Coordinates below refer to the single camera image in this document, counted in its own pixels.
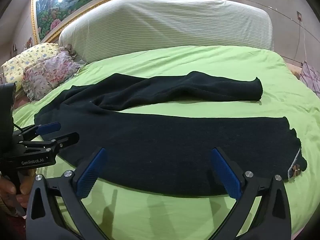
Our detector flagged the thin wall cable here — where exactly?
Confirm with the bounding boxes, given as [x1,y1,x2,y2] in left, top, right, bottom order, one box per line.
[297,17,308,63]

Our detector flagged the pink floral pillow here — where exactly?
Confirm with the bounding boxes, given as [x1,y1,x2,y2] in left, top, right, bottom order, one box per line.
[22,45,83,102]

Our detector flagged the green bed sheet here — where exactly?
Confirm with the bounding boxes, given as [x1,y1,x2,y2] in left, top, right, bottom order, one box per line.
[11,45,320,240]

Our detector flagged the yellow floral pillow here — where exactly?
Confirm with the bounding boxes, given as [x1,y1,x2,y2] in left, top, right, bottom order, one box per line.
[1,42,59,85]

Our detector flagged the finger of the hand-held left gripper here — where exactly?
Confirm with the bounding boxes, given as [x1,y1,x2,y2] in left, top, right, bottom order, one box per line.
[17,132,80,155]
[14,122,61,141]

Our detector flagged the white striped headboard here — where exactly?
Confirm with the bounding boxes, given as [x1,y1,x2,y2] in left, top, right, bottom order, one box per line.
[58,0,273,63]

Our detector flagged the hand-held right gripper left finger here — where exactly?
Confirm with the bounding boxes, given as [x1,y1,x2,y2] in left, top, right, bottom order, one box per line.
[26,147,110,240]

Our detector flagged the black pants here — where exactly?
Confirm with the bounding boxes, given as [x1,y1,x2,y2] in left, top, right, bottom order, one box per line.
[34,71,308,198]

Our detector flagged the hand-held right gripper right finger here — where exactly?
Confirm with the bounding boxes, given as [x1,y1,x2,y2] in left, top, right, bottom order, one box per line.
[211,147,292,240]

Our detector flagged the purple patterned cloth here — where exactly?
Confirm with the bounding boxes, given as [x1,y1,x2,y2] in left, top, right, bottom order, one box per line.
[299,61,320,95]

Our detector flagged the person's red clothing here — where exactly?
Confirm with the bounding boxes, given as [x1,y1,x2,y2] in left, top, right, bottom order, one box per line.
[0,212,27,240]

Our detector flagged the person's left hand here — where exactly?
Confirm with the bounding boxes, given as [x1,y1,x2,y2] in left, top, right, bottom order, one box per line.
[0,169,37,217]

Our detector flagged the gold framed landscape painting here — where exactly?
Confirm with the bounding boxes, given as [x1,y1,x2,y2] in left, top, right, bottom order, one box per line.
[31,0,236,44]

